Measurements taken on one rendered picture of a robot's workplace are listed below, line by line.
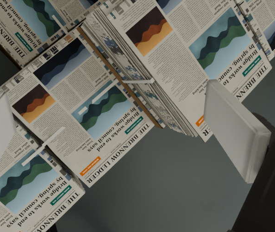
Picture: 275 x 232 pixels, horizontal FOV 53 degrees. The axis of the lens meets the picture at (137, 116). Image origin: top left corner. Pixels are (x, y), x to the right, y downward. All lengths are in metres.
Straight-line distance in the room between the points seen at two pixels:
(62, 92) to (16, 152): 0.20
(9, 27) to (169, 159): 1.31
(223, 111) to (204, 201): 2.03
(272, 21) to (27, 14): 0.75
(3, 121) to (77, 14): 0.90
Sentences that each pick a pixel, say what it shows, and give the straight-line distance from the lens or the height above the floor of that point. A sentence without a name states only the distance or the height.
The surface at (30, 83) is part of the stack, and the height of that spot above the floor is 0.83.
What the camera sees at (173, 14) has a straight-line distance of 0.65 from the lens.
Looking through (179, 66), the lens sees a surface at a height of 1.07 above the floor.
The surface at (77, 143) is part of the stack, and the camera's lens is 0.82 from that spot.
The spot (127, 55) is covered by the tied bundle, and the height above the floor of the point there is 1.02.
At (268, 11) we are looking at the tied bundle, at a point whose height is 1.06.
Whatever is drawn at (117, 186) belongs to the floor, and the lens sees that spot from 1.83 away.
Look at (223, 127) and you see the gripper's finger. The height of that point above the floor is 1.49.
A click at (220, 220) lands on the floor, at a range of 2.35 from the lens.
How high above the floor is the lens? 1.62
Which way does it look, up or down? 67 degrees down
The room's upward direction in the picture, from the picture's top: 105 degrees clockwise
